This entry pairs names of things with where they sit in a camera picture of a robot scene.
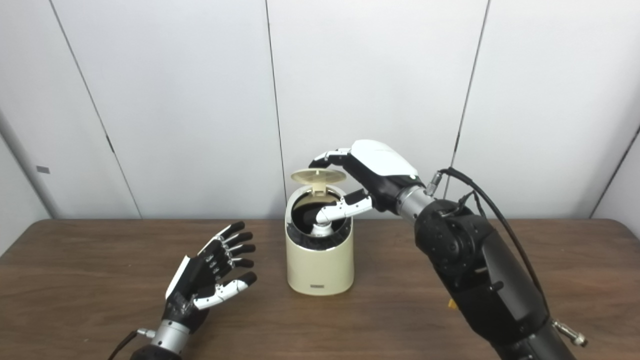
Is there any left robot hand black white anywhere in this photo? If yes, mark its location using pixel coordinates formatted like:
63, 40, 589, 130
162, 221, 258, 333

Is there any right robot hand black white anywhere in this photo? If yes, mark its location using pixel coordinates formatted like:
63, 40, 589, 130
308, 139, 421, 226

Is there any round cream bin lid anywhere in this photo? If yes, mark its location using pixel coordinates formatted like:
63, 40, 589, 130
291, 168, 347, 196

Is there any black bin liner bag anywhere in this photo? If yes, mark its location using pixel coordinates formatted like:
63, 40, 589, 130
290, 192, 351, 248

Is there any cream-colored bin body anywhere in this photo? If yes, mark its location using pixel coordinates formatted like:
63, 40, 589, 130
285, 185, 355, 296

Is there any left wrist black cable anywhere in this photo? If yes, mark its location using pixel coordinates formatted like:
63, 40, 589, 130
107, 327, 157, 360

